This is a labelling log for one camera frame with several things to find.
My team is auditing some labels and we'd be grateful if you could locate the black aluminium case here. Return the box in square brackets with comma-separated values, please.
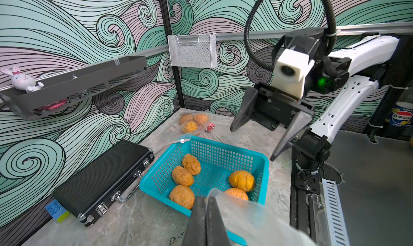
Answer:
[52, 140, 154, 227]

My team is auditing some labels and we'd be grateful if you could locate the clear pink-zipper bag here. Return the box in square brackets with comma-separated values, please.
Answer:
[152, 112, 218, 153]

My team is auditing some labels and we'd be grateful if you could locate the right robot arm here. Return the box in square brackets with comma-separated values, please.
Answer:
[230, 0, 400, 192]

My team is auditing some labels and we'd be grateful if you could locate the white pink bunny figurine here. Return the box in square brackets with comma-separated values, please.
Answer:
[1, 65, 44, 93]

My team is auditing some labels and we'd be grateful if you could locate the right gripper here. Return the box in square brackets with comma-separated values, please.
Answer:
[230, 83, 315, 161]

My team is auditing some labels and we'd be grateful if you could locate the pepsi can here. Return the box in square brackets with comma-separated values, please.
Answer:
[385, 101, 413, 127]

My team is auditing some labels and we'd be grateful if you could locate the clear blue-zipper bag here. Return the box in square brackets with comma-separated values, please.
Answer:
[207, 189, 316, 246]

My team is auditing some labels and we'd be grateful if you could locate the clear acrylic wall holder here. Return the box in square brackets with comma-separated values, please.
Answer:
[167, 33, 217, 69]

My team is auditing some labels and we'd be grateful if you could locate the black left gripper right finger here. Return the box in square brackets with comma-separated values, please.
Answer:
[206, 196, 231, 246]

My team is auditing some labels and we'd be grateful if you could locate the black wall shelf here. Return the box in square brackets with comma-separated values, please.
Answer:
[1, 56, 147, 121]

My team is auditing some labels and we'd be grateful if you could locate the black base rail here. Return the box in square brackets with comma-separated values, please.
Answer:
[290, 148, 321, 242]

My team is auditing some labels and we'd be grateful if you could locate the white slotted cable duct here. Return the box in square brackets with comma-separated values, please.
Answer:
[322, 178, 350, 246]

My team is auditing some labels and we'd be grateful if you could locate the teal plastic basket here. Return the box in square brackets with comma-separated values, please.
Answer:
[139, 135, 270, 246]

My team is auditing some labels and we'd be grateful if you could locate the blue small object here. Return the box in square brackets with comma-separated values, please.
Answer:
[45, 199, 70, 223]

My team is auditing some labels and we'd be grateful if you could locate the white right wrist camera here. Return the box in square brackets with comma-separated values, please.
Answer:
[271, 49, 315, 99]

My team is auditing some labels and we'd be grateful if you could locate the pink small toy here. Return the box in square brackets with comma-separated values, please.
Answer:
[205, 122, 215, 133]

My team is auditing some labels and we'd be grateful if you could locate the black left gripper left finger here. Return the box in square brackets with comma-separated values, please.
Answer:
[181, 197, 207, 246]

